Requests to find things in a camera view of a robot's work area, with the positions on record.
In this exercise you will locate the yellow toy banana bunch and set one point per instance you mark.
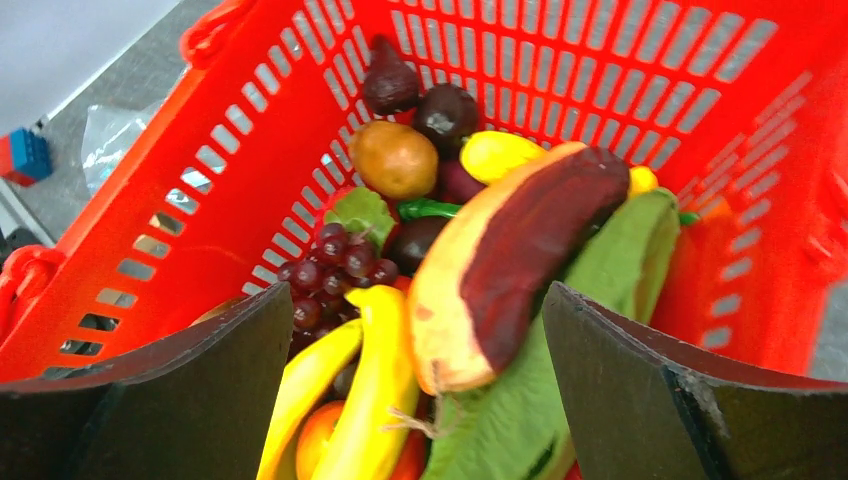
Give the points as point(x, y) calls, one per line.
point(370, 435)

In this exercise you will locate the clear zip top bag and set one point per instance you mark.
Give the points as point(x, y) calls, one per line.
point(109, 133)

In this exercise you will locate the blue red toy block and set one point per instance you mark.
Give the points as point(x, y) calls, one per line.
point(25, 158)

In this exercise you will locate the brown toy potato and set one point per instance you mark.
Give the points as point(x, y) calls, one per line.
point(394, 159)

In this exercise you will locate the purple toy grapes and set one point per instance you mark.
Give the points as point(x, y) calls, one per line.
point(341, 260)

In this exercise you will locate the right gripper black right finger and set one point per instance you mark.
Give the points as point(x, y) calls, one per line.
point(644, 405)

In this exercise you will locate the dark round toy plum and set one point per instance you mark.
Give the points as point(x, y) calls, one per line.
point(446, 115)

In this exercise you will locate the yellow toy lemon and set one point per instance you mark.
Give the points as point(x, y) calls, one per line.
point(489, 155)

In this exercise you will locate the brown yellow toy bread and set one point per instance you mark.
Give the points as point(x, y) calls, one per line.
point(470, 302)

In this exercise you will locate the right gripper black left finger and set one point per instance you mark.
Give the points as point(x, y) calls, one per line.
point(193, 405)

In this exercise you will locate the red plastic basket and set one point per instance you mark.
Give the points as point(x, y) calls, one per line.
point(740, 107)

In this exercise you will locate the orange toy fruit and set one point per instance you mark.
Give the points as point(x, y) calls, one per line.
point(314, 438)

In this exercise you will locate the green toy corn husk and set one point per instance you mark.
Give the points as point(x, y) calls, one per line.
point(516, 427)

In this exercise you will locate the dark purple toy fig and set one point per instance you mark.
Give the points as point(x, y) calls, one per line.
point(390, 85)

